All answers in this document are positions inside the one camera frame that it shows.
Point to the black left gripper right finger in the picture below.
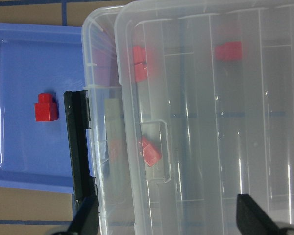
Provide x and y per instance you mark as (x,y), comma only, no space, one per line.
(251,218)

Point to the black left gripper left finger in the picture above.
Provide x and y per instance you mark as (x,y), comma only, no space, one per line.
(86,221)

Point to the red block with round stud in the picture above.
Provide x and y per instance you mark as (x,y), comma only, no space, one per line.
(46,108)

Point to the clear plastic box lid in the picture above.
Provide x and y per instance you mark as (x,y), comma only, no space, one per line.
(223,128)

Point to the clear plastic storage box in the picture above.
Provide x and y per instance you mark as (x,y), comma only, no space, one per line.
(120,209)

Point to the red block lower middle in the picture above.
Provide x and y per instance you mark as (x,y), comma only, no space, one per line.
(150,152)

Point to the red block upper left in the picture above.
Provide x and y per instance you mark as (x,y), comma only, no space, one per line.
(143,62)

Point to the red block far right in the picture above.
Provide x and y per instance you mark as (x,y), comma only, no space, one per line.
(229,51)

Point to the blue plastic tray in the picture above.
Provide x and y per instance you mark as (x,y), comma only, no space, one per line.
(36,59)

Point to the black box latch handle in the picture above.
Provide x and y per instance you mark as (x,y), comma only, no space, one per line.
(78,122)

